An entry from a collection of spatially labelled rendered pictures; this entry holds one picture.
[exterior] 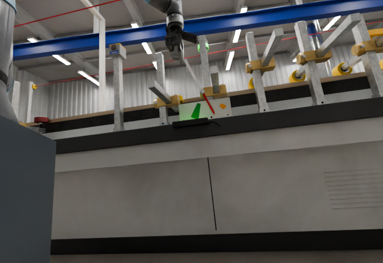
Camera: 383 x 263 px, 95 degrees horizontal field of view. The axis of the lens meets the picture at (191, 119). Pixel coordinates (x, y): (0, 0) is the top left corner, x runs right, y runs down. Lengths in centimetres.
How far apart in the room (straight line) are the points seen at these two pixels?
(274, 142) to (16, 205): 85
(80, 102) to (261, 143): 995
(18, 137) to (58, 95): 1100
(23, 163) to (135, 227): 101
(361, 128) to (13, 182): 110
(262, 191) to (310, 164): 30
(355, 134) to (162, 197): 102
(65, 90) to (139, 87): 388
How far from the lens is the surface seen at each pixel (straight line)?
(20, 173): 32
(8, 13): 47
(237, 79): 894
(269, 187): 112
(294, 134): 94
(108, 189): 132
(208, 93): 90
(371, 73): 115
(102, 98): 239
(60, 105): 1102
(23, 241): 36
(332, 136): 100
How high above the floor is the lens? 54
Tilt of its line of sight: 12 degrees up
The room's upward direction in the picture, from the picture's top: 6 degrees counter-clockwise
